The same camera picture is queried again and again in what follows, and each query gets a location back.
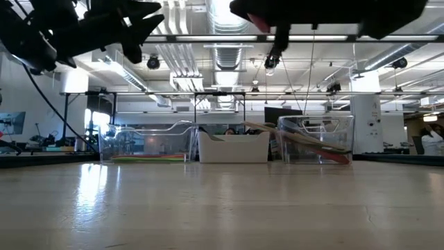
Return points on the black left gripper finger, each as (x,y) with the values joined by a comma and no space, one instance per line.
(140,8)
(138,34)

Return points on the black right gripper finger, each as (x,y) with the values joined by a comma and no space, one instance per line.
(253,8)

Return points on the black nylon ladle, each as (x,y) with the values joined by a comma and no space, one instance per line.
(333,150)

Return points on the red slotted spoon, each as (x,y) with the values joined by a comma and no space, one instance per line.
(334,156)

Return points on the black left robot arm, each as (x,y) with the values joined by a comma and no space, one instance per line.
(24,38)

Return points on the black ceiling spotlight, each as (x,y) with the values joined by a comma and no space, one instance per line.
(399,62)
(333,87)
(271,62)
(153,62)

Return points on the black background monitor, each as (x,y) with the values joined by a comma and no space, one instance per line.
(277,114)

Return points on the clear plastic bin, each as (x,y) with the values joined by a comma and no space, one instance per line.
(180,139)
(343,135)

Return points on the person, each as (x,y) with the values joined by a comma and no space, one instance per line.
(431,139)
(230,131)

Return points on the white plastic bin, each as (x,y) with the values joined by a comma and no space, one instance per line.
(234,151)

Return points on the background black frame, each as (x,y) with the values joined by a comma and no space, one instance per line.
(138,93)

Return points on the blue wall screen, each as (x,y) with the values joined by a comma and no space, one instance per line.
(14,122)

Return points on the black rig frame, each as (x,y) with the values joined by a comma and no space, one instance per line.
(399,159)

